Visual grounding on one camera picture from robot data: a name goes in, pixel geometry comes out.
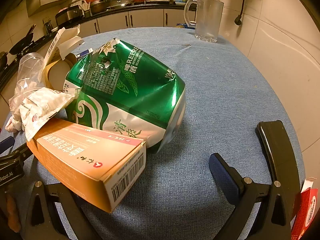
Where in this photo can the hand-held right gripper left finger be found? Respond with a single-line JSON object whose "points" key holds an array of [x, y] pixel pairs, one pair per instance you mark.
{"points": [[62, 194]]}

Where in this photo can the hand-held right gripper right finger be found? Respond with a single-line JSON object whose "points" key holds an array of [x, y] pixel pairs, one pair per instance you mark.
{"points": [[223, 177]]}

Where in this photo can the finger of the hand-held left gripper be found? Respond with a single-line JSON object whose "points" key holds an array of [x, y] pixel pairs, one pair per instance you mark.
{"points": [[15, 152]]}

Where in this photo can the orange medicine box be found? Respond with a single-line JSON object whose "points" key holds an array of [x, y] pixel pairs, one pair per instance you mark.
{"points": [[82, 160]]}

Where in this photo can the crushed green beer can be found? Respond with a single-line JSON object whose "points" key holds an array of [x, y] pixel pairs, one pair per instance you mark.
{"points": [[140, 87]]}

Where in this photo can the crumpled white foil packet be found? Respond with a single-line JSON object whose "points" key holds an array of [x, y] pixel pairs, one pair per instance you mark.
{"points": [[42, 105]]}

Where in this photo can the blue tablecloth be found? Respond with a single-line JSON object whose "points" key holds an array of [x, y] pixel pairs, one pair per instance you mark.
{"points": [[212, 100]]}

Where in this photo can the beige tape roll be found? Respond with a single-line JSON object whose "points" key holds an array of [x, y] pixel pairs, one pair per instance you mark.
{"points": [[46, 72]]}

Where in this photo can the red paper carton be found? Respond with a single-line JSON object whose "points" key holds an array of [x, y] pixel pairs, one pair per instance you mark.
{"points": [[306, 210]]}

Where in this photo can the black round wok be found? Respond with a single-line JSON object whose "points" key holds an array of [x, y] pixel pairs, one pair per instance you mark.
{"points": [[3, 58]]}

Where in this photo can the black frying pan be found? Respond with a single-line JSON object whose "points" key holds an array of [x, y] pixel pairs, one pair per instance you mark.
{"points": [[21, 43]]}

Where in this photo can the small blue white packet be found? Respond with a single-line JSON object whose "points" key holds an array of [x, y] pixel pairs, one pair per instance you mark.
{"points": [[83, 53]]}

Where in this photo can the open white cardboard box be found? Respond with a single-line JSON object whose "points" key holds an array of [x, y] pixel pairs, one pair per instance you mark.
{"points": [[67, 36]]}

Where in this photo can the metal kettle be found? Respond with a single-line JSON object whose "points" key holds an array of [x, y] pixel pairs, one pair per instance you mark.
{"points": [[48, 27]]}

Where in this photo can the yellow object behind table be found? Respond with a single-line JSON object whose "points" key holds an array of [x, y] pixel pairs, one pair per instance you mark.
{"points": [[183, 26]]}

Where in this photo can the chopstick holder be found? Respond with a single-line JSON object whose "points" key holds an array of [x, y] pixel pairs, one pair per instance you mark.
{"points": [[86, 12]]}

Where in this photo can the clear glass beer mug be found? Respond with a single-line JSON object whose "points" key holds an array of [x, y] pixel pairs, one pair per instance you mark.
{"points": [[207, 17]]}

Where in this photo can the metal cooking pot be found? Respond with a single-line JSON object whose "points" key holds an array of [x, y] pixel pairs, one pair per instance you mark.
{"points": [[98, 7]]}

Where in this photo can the beige lower cabinets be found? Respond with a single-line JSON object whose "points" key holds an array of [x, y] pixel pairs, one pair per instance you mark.
{"points": [[150, 18]]}

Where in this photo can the glass pot lid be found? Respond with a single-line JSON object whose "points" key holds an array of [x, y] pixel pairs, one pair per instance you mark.
{"points": [[120, 2]]}

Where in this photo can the black kitchen counter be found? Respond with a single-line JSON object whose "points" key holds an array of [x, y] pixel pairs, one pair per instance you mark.
{"points": [[140, 6]]}

